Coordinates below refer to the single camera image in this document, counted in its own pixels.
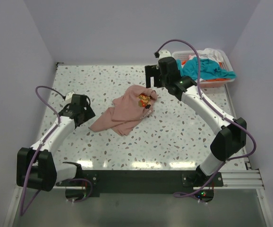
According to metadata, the pink printed t-shirt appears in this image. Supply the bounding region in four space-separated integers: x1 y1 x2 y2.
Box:
89 85 158 136

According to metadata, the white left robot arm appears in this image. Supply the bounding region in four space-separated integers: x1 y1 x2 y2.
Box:
17 94 95 192

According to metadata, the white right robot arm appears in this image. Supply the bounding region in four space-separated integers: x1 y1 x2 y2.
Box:
145 57 247 186

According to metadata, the teal t-shirt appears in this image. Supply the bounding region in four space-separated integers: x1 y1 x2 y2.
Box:
176 58 236 80

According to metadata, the white t-shirt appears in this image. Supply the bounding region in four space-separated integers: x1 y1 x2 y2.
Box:
197 48 224 63

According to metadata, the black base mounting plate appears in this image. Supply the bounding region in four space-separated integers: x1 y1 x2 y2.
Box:
56 170 224 202

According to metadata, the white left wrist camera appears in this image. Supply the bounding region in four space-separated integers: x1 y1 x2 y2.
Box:
64 91 75 103

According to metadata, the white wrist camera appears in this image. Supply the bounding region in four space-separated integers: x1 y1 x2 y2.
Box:
154 49 171 59
64 91 75 103

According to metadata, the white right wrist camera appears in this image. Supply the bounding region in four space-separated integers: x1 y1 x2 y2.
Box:
154 49 171 59

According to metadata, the aluminium rail frame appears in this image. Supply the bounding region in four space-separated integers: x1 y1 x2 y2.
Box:
221 170 264 189

